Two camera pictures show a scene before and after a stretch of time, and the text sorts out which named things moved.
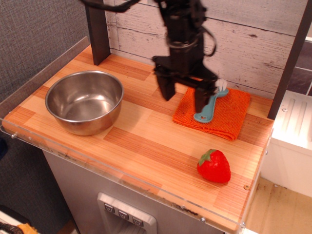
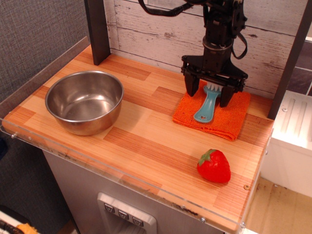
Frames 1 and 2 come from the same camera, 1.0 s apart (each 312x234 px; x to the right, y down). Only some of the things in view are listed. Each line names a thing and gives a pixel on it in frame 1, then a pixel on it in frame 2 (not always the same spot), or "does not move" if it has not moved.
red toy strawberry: x=214 y=166 does not move
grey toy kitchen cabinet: x=96 y=203 does not move
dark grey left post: x=98 y=33 does not move
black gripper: x=186 y=63 → x=216 y=66
